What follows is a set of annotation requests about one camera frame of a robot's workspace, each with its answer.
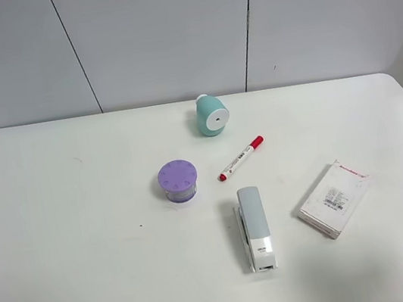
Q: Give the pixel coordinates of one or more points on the teal pencil sharpener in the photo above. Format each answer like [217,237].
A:
[212,115]

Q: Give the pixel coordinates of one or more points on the white grey stapler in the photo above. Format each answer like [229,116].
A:
[255,233]

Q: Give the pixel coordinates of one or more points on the red whiteboard marker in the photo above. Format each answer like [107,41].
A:
[240,159]

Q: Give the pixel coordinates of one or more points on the purple lidded round container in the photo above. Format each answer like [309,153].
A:
[178,179]

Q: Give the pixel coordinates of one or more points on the white cardboard box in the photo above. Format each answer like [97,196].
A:
[334,199]

